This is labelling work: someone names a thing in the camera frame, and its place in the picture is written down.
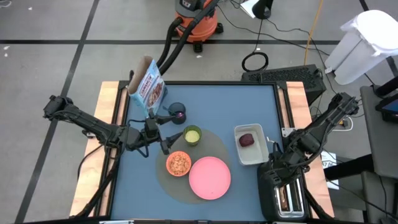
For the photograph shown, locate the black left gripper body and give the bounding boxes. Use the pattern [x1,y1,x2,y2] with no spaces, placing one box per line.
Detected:
[126,113,170,156]

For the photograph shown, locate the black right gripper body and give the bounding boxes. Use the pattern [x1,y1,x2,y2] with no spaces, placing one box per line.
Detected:
[269,146,312,187]

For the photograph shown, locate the brown toast slice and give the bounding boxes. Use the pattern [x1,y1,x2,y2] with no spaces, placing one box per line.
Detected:
[279,186,289,211]

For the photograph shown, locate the iridescent purple spoon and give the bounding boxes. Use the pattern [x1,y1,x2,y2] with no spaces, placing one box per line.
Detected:
[162,105,186,121]

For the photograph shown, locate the light blue cereal box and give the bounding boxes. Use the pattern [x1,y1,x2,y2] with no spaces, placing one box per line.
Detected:
[127,55,169,118]

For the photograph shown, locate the black mesh cup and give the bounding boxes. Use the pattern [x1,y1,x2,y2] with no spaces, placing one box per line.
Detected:
[167,101,187,125]

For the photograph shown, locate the green glass cup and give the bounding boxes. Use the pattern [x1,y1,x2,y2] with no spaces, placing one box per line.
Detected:
[182,124,203,147]

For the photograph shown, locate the golden cereal pieces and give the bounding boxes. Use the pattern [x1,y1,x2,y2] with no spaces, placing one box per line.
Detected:
[169,153,190,175]

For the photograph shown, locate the black and chrome toaster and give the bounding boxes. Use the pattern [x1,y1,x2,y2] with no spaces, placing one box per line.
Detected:
[257,160,310,222]

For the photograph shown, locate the white plastic bin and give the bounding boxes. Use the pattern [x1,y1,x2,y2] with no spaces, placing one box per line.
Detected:
[234,123,271,166]

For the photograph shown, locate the orange patterned bowl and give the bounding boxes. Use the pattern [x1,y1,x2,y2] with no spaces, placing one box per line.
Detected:
[165,150,193,177]

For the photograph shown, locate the white printed label sheet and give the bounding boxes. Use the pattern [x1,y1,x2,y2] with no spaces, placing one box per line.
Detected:
[318,150,340,190]

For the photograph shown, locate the round woven placemat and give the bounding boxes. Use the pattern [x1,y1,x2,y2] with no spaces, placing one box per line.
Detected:
[155,129,233,205]

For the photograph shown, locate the dark red round food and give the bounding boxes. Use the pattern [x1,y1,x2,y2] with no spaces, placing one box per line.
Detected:
[238,133,255,147]

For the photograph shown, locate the pink round plate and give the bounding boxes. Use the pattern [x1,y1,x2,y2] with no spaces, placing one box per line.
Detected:
[188,156,232,200]

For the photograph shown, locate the black desk leg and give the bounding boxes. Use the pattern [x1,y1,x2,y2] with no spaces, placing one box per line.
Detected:
[323,154,376,182]

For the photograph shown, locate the wooden side board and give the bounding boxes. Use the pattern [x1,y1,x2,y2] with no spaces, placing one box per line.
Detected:
[68,80,128,218]
[284,81,336,218]

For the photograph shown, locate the black computer case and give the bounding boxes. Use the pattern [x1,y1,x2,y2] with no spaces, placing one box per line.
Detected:
[241,64,327,106]

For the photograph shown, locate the orange shop vacuum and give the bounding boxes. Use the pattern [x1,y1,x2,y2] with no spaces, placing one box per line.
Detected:
[158,0,220,75]
[173,0,224,53]

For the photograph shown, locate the grey desk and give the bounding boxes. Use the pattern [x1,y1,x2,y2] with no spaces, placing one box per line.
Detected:
[359,85,398,180]

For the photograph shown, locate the black tablet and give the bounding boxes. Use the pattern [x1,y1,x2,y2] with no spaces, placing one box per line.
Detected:
[374,92,398,124]

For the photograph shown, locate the white lined trash bin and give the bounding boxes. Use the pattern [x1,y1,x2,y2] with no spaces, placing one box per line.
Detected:
[324,9,398,86]

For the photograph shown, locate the white paper sheet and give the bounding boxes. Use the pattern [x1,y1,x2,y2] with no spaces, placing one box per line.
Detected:
[239,0,259,19]

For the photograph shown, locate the black round stand base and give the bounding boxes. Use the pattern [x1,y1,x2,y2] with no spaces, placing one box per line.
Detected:
[251,0,275,20]

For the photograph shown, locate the black table frame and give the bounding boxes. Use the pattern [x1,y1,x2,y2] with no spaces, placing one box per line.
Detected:
[99,80,312,224]

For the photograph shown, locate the black corrugated vacuum hose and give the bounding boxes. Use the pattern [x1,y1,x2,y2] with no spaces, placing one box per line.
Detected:
[155,17,184,68]

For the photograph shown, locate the coiled black cable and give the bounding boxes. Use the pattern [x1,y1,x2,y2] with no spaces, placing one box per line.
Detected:
[241,17,270,73]

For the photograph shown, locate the orange extension cable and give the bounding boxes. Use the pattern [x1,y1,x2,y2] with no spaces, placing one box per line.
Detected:
[303,0,324,66]

